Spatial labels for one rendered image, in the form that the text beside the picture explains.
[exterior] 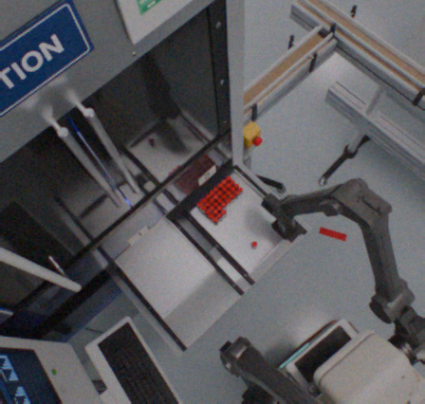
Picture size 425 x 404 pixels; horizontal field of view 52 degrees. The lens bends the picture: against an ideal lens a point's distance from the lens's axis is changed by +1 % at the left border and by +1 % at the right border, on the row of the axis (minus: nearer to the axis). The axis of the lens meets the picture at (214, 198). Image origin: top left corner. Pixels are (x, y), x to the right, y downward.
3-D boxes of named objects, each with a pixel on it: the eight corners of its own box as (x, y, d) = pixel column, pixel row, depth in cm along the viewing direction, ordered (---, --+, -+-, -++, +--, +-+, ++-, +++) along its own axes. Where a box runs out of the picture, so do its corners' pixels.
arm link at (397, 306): (406, 332, 121) (418, 319, 122) (391, 304, 118) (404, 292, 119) (381, 319, 129) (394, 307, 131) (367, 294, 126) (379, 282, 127)
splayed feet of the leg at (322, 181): (314, 180, 271) (317, 171, 258) (367, 131, 281) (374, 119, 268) (323, 189, 268) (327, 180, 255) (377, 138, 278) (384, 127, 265)
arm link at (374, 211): (364, 218, 96) (396, 192, 98) (321, 196, 107) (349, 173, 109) (394, 329, 122) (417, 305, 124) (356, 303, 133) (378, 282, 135)
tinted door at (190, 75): (132, 207, 141) (62, 108, 87) (228, 126, 150) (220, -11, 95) (133, 209, 141) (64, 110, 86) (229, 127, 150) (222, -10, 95)
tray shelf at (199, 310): (99, 263, 172) (98, 261, 170) (228, 152, 186) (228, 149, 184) (178, 358, 157) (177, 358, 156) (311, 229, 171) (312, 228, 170)
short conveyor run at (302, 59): (228, 149, 188) (227, 131, 173) (204, 127, 193) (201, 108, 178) (336, 56, 202) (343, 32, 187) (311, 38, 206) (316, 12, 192)
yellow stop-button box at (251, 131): (235, 137, 177) (235, 128, 170) (249, 126, 178) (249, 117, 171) (249, 149, 174) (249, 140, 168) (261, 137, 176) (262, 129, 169)
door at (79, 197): (11, 309, 132) (-154, 270, 77) (131, 208, 141) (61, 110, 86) (12, 310, 132) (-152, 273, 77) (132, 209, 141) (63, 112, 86)
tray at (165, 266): (107, 252, 171) (105, 250, 167) (157, 210, 176) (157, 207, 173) (163, 318, 161) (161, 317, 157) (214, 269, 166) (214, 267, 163)
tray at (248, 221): (189, 213, 175) (188, 211, 171) (234, 172, 180) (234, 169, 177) (249, 274, 164) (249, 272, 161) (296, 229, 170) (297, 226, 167)
